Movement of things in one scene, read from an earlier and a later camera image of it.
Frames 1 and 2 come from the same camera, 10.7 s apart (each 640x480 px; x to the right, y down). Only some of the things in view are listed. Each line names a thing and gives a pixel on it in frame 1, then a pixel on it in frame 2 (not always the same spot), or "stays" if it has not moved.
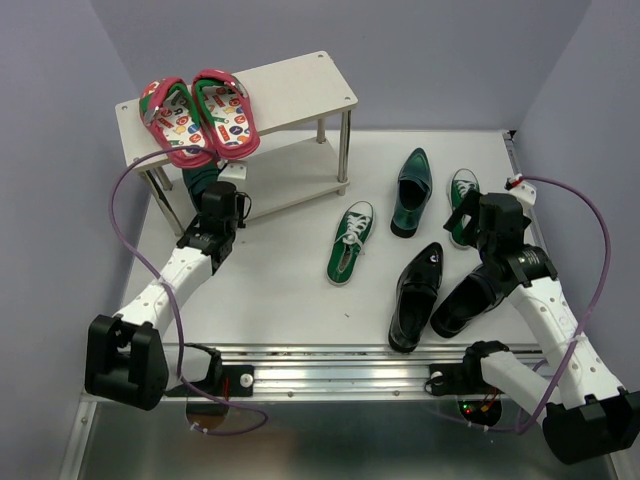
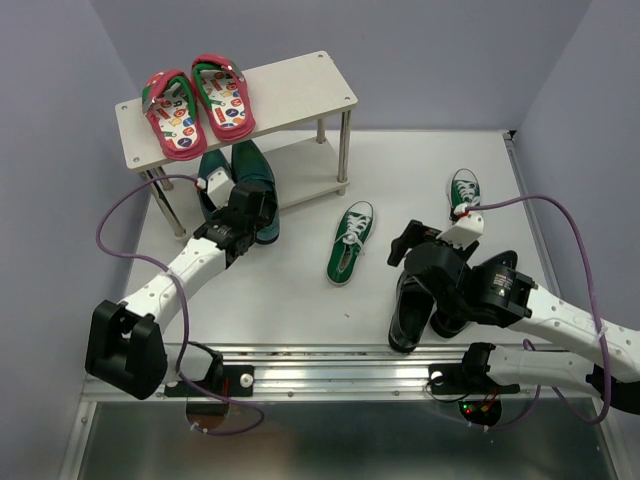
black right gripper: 471,205 -> 415,233
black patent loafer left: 417,289 stays
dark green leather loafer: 413,193 -> 250,165
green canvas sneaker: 352,235 stays
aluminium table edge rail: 515,169 stays
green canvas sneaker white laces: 462,183 stays
